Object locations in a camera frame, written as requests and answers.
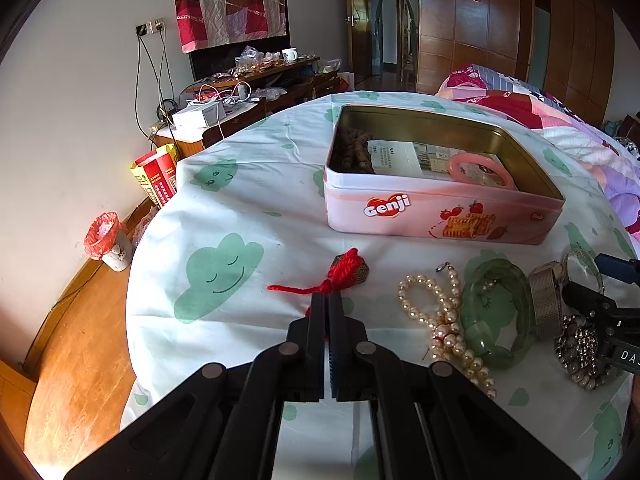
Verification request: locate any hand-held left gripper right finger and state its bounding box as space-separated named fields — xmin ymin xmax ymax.
xmin=326 ymin=291 xmax=582 ymax=480

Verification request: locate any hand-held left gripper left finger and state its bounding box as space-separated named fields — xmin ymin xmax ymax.
xmin=64 ymin=291 xmax=327 ymax=480

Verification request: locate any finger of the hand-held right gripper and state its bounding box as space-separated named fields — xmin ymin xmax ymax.
xmin=561 ymin=281 xmax=640 ymax=333
xmin=594 ymin=253 xmax=640 ymax=285

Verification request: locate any silver mesh watch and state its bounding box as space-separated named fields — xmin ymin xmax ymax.
xmin=529 ymin=260 xmax=568 ymax=341

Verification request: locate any silver bangle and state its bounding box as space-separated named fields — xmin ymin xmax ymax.
xmin=562 ymin=247 xmax=606 ymax=296

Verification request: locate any sparkly bead bracelet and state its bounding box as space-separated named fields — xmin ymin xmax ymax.
xmin=554 ymin=312 xmax=618 ymax=391

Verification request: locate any green jade bangle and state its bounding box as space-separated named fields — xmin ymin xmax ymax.
xmin=460 ymin=258 xmax=538 ymax=370

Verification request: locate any red cord knot pendant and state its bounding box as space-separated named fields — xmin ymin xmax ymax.
xmin=266 ymin=247 xmax=372 ymax=311

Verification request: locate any pearl necklace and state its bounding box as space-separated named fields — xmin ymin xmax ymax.
xmin=397 ymin=261 xmax=498 ymax=401

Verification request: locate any pink tin box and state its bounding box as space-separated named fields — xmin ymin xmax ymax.
xmin=322 ymin=104 xmax=567 ymax=247

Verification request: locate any patchwork quilt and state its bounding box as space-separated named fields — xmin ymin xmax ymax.
xmin=435 ymin=64 xmax=640 ymax=236

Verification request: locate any pink bangle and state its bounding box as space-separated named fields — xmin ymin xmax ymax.
xmin=446 ymin=154 xmax=516 ymax=192

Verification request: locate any printed paper leaflet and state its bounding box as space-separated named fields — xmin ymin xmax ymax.
xmin=367 ymin=139 xmax=493 ymax=181

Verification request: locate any red and yellow box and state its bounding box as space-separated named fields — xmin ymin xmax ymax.
xmin=131 ymin=143 xmax=179 ymax=209

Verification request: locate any waste bin with red bag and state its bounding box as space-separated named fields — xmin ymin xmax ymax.
xmin=83 ymin=211 xmax=133 ymax=272

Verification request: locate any wooden wardrobe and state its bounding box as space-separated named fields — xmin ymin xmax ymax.
xmin=416 ymin=0 xmax=616 ymax=126

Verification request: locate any wooden television cabinet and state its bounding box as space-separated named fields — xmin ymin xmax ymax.
xmin=152 ymin=57 xmax=346 ymax=161

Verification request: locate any white box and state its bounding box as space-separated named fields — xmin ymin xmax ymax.
xmin=171 ymin=102 xmax=227 ymax=129

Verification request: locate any clear plastic bag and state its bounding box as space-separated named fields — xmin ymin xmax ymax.
xmin=235 ymin=45 xmax=263 ymax=68

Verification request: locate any black television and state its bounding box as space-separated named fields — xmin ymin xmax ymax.
xmin=187 ymin=35 xmax=291 ymax=83

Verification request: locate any wooden door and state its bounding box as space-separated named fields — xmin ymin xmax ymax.
xmin=346 ymin=0 xmax=373 ymax=92

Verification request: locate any red patchwork cover cloth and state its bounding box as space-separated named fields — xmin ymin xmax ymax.
xmin=174 ymin=0 xmax=288 ymax=55

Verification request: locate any brown bead bracelet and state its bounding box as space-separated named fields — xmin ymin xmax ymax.
xmin=336 ymin=127 xmax=377 ymax=175

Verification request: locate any white charging cable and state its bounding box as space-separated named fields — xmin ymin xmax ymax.
xmin=197 ymin=82 xmax=241 ymax=139

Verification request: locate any black power cable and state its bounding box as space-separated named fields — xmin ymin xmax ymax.
xmin=134 ymin=32 xmax=156 ymax=136
xmin=156 ymin=31 xmax=177 ymax=136

